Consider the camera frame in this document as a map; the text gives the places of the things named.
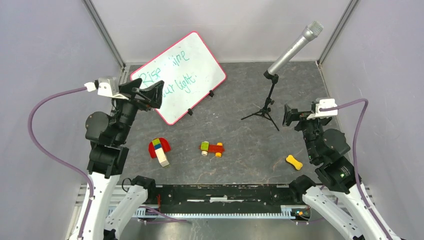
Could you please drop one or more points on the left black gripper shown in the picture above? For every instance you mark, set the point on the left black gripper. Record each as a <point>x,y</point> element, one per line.
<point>153,94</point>

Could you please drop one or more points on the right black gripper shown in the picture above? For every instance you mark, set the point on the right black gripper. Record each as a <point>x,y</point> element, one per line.
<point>292,114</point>

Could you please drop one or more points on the pink framed whiteboard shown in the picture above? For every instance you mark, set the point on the pink framed whiteboard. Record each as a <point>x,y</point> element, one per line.
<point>190,72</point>

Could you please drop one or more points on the yellow bone-shaped eraser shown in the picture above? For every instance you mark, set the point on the yellow bone-shaped eraser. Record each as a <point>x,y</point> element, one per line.
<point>297,165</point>

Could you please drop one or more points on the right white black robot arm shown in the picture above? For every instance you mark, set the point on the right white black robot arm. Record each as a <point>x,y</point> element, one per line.
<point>326,150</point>

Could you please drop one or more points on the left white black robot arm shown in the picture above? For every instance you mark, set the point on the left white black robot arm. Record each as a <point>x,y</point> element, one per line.
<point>107,134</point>

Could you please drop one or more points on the black tripod microphone stand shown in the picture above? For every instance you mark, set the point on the black tripod microphone stand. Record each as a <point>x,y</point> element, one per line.
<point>264,112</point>

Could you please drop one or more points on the red wooden block toy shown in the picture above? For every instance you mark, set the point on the red wooden block toy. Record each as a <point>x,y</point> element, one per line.
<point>157,149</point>

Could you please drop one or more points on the red toy car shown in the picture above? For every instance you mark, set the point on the red toy car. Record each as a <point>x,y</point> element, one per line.
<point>217,149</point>

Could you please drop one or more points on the silver microphone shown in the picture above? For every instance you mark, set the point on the silver microphone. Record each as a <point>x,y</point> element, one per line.
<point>309,33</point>

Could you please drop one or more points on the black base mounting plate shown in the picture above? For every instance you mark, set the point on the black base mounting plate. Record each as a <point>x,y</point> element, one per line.
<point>223,198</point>

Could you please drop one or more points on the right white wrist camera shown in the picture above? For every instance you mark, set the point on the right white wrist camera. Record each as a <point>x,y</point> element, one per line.
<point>319,108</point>

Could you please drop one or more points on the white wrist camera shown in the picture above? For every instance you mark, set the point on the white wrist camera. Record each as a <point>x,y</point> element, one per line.
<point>319,108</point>
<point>107,86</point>

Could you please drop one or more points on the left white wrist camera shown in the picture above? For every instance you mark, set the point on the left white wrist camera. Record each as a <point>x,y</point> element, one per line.
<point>107,86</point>

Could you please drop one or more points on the grey slotted cable duct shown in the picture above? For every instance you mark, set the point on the grey slotted cable duct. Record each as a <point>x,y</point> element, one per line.
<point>285,213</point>

